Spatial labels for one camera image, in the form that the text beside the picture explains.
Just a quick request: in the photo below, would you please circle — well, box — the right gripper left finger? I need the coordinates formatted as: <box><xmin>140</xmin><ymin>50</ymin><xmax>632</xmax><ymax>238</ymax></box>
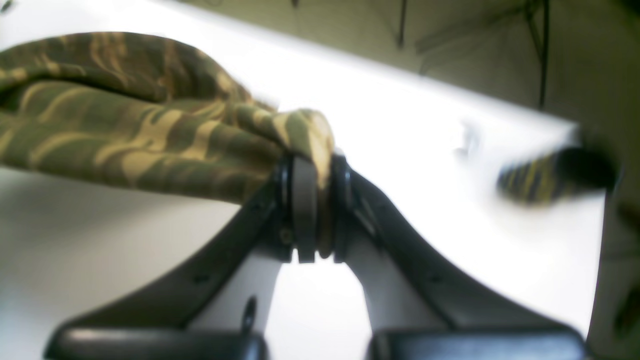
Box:
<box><xmin>45</xmin><ymin>155</ymin><xmax>297</xmax><ymax>360</ymax></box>

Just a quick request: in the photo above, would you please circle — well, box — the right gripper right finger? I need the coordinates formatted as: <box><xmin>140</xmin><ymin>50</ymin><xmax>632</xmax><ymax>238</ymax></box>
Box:
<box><xmin>331</xmin><ymin>154</ymin><xmax>589</xmax><ymax>360</ymax></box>

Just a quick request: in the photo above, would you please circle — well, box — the camouflage T-shirt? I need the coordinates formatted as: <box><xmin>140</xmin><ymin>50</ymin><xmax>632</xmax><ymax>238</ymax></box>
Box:
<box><xmin>0</xmin><ymin>32</ymin><xmax>335</xmax><ymax>204</ymax></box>

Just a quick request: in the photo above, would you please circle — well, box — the black floral cup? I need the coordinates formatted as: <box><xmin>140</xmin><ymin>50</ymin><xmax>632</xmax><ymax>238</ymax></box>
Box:
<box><xmin>495</xmin><ymin>146</ymin><xmax>621</xmax><ymax>207</ymax></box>

